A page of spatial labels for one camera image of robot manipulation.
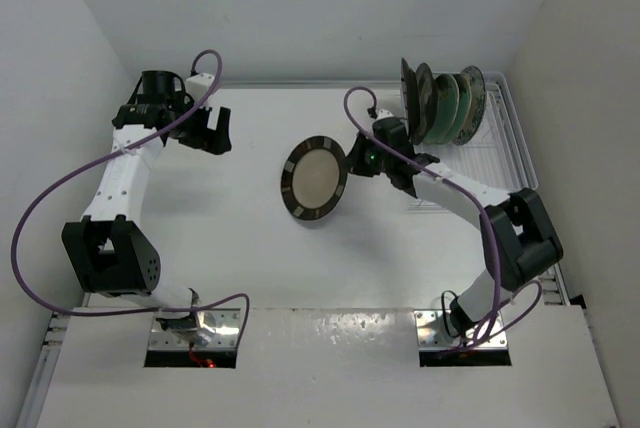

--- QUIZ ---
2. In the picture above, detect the grey rim plate front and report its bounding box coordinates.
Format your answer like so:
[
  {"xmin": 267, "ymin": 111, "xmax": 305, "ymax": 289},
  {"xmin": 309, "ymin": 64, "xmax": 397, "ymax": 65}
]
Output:
[{"xmin": 412, "ymin": 62, "xmax": 437, "ymax": 145}]

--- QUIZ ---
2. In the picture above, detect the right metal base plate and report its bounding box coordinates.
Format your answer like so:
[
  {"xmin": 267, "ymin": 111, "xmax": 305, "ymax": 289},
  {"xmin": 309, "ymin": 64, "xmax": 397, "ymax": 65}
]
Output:
[{"xmin": 414, "ymin": 309, "xmax": 508, "ymax": 352}]

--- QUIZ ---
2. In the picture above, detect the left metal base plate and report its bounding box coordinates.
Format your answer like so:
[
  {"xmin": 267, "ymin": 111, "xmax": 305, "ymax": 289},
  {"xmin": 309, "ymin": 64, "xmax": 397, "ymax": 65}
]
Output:
[{"xmin": 148, "ymin": 309, "xmax": 240, "ymax": 351}]

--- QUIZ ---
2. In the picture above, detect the grey rim beige plate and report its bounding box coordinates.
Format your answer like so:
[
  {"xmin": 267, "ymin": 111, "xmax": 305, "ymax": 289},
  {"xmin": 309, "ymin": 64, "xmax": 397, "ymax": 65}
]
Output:
[{"xmin": 401, "ymin": 58, "xmax": 421, "ymax": 137}]

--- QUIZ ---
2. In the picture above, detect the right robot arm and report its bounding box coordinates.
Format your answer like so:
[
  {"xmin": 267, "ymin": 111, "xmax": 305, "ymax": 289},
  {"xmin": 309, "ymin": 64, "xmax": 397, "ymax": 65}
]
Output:
[{"xmin": 347, "ymin": 116, "xmax": 564, "ymax": 339}]

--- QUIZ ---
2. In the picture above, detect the brown patterned rim plate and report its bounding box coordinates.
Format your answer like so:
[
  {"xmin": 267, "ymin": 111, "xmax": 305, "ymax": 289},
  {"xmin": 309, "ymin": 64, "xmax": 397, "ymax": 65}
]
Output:
[{"xmin": 280, "ymin": 135, "xmax": 347, "ymax": 222}]

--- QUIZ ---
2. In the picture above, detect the metal base plate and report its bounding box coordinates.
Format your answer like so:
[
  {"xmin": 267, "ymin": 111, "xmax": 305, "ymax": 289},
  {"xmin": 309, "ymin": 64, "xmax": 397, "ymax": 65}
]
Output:
[
  {"xmin": 414, "ymin": 309, "xmax": 508, "ymax": 352},
  {"xmin": 148, "ymin": 309, "xmax": 240, "ymax": 351}
]

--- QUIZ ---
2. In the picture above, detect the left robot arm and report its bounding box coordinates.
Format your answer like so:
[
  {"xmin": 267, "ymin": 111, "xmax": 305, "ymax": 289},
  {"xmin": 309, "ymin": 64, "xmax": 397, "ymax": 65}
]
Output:
[{"xmin": 62, "ymin": 70, "xmax": 231, "ymax": 346}]

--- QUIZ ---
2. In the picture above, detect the teal flower plate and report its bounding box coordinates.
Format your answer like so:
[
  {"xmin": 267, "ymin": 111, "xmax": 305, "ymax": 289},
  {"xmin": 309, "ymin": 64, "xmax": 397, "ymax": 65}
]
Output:
[
  {"xmin": 448, "ymin": 74, "xmax": 472, "ymax": 142},
  {"xmin": 424, "ymin": 73, "xmax": 459, "ymax": 144}
]

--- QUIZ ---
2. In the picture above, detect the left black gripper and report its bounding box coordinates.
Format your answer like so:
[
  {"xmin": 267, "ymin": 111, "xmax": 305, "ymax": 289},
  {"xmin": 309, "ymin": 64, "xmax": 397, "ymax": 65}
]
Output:
[{"xmin": 168, "ymin": 92, "xmax": 231, "ymax": 155}]

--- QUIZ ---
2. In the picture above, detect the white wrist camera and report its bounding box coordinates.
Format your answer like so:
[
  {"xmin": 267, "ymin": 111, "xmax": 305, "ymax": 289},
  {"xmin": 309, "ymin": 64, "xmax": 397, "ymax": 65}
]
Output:
[
  {"xmin": 185, "ymin": 73, "xmax": 215, "ymax": 102},
  {"xmin": 367, "ymin": 107, "xmax": 395, "ymax": 124}
]

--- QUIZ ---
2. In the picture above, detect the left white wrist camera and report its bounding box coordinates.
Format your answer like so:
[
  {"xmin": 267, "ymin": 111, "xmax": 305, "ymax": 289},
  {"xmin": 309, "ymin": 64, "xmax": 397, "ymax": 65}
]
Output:
[{"xmin": 185, "ymin": 73, "xmax": 215, "ymax": 102}]

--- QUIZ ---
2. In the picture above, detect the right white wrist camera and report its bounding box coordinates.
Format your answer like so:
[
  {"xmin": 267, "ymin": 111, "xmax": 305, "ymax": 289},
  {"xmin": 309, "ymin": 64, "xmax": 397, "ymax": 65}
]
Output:
[{"xmin": 367, "ymin": 107, "xmax": 395, "ymax": 124}]

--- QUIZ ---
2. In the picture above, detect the white wire dish rack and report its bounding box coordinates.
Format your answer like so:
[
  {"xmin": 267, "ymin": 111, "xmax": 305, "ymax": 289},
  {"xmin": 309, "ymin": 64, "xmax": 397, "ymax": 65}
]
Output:
[{"xmin": 415, "ymin": 71, "xmax": 538, "ymax": 192}]

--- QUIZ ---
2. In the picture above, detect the blue floral white plate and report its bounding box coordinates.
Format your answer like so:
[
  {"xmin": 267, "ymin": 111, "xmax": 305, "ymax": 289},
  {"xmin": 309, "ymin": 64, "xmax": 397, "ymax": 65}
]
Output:
[{"xmin": 453, "ymin": 65, "xmax": 486, "ymax": 146}]

